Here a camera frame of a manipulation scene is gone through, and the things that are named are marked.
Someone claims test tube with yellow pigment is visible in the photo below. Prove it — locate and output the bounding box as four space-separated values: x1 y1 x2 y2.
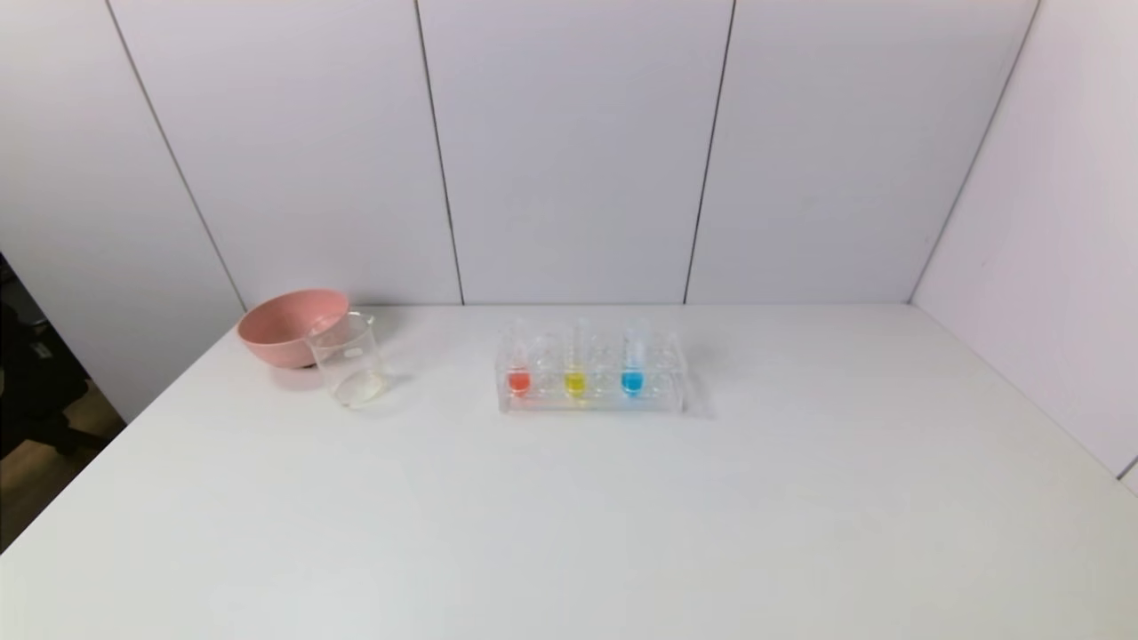
564 318 590 401

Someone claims test tube with red pigment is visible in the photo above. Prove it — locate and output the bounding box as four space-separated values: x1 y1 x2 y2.
506 318 534 398

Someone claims test tube with blue pigment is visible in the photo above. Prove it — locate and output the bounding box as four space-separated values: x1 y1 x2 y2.
621 318 649 399

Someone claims clear acrylic test tube rack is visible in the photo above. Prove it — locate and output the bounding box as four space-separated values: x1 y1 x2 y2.
495 329 690 415

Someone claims clear glass beaker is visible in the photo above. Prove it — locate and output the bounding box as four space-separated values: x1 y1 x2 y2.
305 312 392 409

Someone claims pink plastic bowl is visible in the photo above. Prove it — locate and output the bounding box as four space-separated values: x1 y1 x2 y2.
236 289 350 369

